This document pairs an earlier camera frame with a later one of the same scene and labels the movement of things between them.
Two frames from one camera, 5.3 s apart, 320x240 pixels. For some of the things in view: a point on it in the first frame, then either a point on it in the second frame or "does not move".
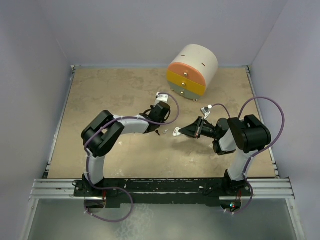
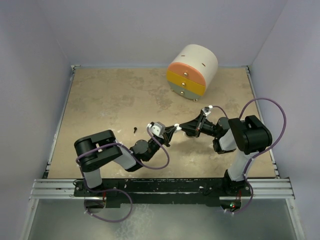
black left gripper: (152, 107) → (169, 130)
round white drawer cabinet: (193, 67) does not move
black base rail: (149, 191) does not move
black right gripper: (195, 129) does not move
